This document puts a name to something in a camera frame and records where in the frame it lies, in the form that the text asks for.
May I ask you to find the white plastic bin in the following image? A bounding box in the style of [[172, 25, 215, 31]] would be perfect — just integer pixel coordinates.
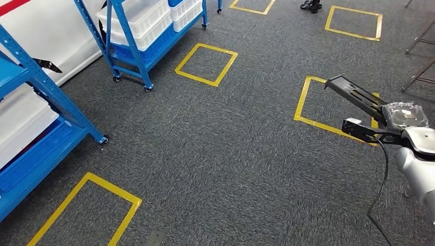
[[169, 0, 204, 33], [95, 0, 173, 52]]

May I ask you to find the black camera cable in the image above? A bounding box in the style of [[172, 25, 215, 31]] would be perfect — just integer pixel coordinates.
[[366, 135, 396, 246]]

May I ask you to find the red barrier belt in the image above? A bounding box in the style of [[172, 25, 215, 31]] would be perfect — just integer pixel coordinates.
[[0, 0, 32, 17]]

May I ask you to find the blue metal shelf rack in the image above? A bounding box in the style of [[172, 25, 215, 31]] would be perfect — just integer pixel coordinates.
[[0, 24, 110, 223]]

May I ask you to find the white plastic tray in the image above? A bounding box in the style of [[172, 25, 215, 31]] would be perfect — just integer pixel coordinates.
[[0, 83, 61, 170]]

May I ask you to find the white car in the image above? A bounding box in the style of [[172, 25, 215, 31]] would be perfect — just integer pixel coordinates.
[[0, 0, 110, 88]]

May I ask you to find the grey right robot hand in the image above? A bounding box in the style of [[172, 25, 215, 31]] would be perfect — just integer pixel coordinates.
[[380, 101, 430, 133]]

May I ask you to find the black stand base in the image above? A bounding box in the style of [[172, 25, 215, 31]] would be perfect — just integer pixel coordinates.
[[300, 0, 323, 14]]

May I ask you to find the blue wheeled shelf rack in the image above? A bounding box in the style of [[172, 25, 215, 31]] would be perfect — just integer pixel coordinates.
[[72, 0, 224, 93]]

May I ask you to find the blue plastic bin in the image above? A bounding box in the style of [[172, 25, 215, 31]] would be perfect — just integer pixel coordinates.
[[111, 23, 176, 66]]

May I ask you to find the black plastic plate part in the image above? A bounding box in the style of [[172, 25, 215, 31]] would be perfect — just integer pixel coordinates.
[[324, 75, 389, 125]]

